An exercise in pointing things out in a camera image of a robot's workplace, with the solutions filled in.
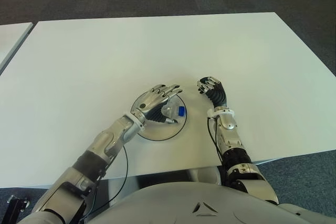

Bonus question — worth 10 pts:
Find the white plate with black rim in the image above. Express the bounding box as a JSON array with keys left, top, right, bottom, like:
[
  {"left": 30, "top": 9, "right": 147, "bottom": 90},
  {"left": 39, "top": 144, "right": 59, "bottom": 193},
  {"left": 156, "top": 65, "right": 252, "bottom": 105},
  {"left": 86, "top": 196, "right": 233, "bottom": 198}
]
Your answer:
[{"left": 130, "top": 89, "right": 187, "bottom": 141}]

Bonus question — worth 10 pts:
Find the white round robot leg shell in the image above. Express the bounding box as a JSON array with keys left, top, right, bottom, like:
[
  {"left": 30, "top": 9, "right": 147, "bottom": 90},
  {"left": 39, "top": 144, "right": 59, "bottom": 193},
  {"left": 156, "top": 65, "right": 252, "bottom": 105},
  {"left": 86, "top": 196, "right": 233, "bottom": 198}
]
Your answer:
[{"left": 195, "top": 166, "right": 223, "bottom": 186}]

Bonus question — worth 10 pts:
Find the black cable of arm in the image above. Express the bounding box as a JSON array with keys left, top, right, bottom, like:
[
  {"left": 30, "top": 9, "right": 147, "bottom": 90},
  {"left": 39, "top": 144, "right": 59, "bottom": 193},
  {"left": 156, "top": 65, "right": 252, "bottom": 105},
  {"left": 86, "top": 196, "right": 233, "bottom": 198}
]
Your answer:
[
  {"left": 83, "top": 145, "right": 130, "bottom": 219},
  {"left": 206, "top": 115, "right": 229, "bottom": 187}
]

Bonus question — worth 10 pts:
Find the black metal stand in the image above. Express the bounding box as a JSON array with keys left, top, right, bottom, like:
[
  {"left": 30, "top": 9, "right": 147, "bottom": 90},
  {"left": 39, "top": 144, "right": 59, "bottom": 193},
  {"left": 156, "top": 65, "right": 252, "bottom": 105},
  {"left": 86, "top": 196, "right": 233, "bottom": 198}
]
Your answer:
[{"left": 6, "top": 195, "right": 29, "bottom": 214}]

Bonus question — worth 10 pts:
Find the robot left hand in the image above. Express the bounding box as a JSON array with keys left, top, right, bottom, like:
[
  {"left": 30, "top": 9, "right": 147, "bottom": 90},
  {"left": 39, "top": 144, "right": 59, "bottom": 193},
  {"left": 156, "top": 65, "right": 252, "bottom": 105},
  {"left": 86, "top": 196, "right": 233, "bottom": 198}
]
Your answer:
[{"left": 130, "top": 84, "right": 184, "bottom": 124}]

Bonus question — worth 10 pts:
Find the grey robot torso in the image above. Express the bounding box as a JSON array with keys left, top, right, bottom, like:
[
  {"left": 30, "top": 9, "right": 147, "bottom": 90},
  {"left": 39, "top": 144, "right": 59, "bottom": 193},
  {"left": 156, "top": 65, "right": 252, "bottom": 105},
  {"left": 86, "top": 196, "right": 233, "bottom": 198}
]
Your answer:
[{"left": 15, "top": 175, "right": 336, "bottom": 224}]

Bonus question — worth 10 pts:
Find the neighbouring white table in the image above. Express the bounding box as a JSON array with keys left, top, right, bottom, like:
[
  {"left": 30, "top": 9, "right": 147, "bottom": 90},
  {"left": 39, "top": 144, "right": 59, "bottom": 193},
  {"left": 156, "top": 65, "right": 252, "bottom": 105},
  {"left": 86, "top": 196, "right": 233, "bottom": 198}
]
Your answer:
[{"left": 0, "top": 22, "right": 34, "bottom": 75}]

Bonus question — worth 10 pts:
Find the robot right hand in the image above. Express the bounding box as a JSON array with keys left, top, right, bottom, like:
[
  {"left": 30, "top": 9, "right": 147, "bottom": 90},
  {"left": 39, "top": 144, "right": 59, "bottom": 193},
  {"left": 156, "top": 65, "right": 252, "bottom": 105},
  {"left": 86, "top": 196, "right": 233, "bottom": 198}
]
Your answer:
[{"left": 196, "top": 76, "right": 228, "bottom": 109}]

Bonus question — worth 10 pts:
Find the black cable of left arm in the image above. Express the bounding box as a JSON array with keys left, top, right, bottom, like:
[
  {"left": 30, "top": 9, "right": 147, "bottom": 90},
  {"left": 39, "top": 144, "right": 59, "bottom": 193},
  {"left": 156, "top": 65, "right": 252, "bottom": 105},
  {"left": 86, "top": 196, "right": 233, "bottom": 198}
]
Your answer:
[{"left": 83, "top": 145, "right": 130, "bottom": 219}]

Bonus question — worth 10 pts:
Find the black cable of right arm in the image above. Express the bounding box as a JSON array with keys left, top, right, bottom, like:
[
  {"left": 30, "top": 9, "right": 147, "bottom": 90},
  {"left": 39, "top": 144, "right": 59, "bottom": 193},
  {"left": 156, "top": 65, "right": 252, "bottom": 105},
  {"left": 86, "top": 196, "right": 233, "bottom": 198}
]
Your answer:
[{"left": 206, "top": 115, "right": 229, "bottom": 187}]

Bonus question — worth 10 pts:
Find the clear bottle with blue cap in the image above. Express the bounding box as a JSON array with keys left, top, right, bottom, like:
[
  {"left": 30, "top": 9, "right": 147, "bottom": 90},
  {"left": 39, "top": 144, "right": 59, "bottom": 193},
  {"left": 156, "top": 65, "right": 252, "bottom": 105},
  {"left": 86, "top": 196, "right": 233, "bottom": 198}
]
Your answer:
[{"left": 160, "top": 97, "right": 187, "bottom": 123}]

